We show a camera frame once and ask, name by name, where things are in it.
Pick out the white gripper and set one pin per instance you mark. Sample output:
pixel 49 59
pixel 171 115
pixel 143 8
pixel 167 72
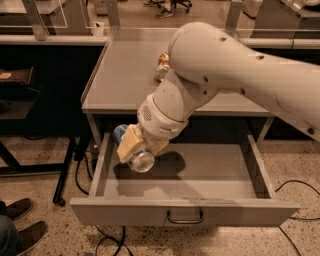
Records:
pixel 156 124

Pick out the blue silver redbull can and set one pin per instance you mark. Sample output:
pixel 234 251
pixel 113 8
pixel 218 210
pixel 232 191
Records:
pixel 142 160

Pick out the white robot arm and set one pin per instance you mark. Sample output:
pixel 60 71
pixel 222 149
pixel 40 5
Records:
pixel 205 61

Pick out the gold brown soda can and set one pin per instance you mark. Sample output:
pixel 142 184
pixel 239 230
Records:
pixel 163 66

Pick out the open grey top drawer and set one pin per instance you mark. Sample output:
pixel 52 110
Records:
pixel 227 182

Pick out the grey cabinet table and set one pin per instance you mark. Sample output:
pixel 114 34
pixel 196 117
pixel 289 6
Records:
pixel 124 76

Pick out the upper brown shoe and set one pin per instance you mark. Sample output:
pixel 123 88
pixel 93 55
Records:
pixel 18 208

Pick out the blue jeans leg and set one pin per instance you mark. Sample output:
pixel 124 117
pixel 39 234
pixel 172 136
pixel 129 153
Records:
pixel 9 240

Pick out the black metal drawer handle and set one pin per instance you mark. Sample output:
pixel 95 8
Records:
pixel 185 216

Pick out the black side table frame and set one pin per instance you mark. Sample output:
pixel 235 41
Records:
pixel 18 96

